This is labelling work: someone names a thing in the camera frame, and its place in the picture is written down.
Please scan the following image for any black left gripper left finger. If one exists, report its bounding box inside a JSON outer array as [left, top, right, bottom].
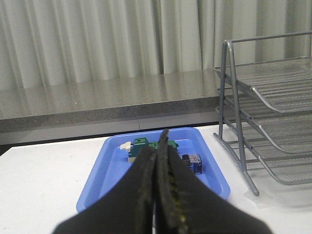
[[54, 148, 156, 234]]

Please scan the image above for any grey wire rack frame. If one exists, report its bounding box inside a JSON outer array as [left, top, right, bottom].
[[214, 39, 312, 195]]

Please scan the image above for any blue plastic tray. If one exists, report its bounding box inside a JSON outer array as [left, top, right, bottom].
[[76, 128, 230, 213]]

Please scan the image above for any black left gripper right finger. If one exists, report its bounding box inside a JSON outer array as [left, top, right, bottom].
[[156, 129, 272, 234]]

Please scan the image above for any white curtain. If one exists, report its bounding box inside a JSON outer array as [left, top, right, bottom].
[[0, 0, 312, 90]]

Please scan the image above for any green terminal block component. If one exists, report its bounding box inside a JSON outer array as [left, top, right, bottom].
[[119, 137, 179, 163]]

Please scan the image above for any grey stone counter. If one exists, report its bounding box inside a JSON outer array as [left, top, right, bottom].
[[0, 69, 219, 133]]

